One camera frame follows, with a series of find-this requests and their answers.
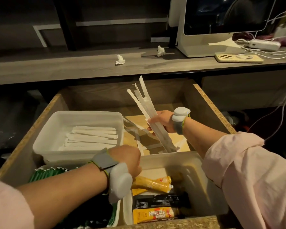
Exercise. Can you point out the pile of white paper sachets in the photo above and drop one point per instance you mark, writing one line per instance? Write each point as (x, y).
(93, 138)

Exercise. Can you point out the deep white plastic bin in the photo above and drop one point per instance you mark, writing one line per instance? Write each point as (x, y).
(197, 178)

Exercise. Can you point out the shallow white plastic tray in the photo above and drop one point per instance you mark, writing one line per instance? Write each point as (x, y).
(52, 138)

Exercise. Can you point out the wooden drawer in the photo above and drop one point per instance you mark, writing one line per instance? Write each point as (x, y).
(21, 150)

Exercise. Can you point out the white container with green packets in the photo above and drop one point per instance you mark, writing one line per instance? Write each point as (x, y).
(116, 212)

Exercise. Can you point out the white computer monitor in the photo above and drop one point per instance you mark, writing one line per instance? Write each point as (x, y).
(226, 16)

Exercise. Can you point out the bundle of paper-wrapped sticks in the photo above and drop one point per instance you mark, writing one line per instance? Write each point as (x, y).
(145, 102)

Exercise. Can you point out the yellow drink sachet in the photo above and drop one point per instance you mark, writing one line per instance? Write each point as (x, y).
(155, 181)
(152, 188)

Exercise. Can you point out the grey white right wrist tracker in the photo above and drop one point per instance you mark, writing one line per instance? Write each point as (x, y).
(180, 115)

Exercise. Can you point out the person's left forearm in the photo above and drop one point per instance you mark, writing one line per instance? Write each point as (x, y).
(69, 186)

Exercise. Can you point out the person's left fingers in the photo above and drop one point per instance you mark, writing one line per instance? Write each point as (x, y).
(137, 170)

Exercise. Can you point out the person's pink sleeve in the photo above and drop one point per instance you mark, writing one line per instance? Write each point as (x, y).
(7, 207)
(252, 178)

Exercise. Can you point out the row of green packets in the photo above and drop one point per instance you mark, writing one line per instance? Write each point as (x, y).
(50, 175)

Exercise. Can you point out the white power adapter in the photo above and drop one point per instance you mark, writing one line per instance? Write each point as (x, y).
(264, 44)

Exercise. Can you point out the black coffee packet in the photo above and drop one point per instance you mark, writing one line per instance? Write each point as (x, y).
(157, 201)

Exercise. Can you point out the person's right fingers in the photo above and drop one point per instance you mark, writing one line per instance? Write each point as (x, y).
(153, 121)

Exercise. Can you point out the grey white wrist tracker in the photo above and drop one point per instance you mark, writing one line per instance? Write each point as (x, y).
(180, 115)
(118, 180)

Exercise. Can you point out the person's pink right sleeve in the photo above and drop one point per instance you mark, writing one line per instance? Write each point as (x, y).
(252, 178)

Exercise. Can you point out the person's right forearm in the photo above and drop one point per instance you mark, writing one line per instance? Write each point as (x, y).
(200, 137)

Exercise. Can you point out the yellow red coffee sachet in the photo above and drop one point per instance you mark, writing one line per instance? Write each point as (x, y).
(155, 215)

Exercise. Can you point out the person's left hand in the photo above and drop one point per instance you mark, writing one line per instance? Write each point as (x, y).
(124, 156)

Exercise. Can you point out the crumpled white tissue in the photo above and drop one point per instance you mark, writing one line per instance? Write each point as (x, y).
(120, 60)
(160, 51)

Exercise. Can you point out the person's pink left sleeve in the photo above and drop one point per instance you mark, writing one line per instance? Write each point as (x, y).
(7, 207)

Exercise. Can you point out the grey white left wrist tracker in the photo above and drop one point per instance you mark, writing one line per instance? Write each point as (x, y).
(118, 180)

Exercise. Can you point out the person's right hand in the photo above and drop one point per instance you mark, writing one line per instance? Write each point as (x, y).
(163, 119)

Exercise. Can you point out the clear plastic wrapper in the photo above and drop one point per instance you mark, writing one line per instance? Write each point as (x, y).
(135, 129)

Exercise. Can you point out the white screen on black stand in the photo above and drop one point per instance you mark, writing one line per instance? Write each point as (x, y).
(175, 11)

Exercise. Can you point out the white charger plug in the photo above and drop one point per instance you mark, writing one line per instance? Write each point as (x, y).
(283, 32)

